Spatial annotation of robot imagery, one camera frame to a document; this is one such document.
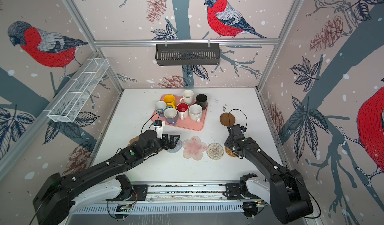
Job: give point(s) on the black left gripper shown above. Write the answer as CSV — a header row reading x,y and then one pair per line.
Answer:
x,y
172,145

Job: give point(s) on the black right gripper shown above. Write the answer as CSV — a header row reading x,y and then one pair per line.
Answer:
x,y
227,141

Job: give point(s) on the rattan round woven coaster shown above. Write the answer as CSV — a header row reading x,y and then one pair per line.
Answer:
x,y
230,153

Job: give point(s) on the blue grey woven coaster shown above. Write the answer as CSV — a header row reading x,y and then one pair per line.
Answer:
x,y
177,147

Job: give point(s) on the multicolour zigzag woven coaster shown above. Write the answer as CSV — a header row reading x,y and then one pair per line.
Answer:
x,y
215,151

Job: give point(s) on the dark wooden round coaster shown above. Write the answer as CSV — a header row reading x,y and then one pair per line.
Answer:
x,y
227,119

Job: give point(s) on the pink flower shaped coaster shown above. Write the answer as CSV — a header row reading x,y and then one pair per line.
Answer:
x,y
194,148

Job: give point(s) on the lavender mug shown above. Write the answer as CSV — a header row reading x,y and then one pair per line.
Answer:
x,y
171,115

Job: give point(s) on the cork flower shaped coaster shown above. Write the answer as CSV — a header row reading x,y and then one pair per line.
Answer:
x,y
132,141

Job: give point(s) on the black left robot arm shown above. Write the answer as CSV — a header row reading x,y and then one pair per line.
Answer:
x,y
57,195

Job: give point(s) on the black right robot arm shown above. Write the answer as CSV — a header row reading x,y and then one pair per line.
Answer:
x,y
283,189

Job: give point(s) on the pink tray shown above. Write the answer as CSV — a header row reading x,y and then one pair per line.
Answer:
x,y
186,123

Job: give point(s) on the blue patterned mug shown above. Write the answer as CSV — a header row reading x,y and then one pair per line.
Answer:
x,y
160,108

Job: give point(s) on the red inside white mug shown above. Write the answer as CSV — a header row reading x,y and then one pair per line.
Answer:
x,y
183,110

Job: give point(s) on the yellow mug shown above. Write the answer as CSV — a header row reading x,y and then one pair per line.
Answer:
x,y
170,100

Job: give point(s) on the cream mug at back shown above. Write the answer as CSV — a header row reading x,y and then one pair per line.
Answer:
x,y
187,97

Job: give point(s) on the black mug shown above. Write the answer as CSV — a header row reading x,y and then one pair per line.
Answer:
x,y
202,100

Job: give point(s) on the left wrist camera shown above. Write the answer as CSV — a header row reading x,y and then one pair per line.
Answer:
x,y
159,127

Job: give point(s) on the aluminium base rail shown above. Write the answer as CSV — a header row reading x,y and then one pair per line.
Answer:
x,y
157,199

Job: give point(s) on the black hanging wire basket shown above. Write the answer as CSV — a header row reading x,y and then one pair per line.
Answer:
x,y
187,54

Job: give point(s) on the white wire mesh shelf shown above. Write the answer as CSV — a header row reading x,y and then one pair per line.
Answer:
x,y
71,103

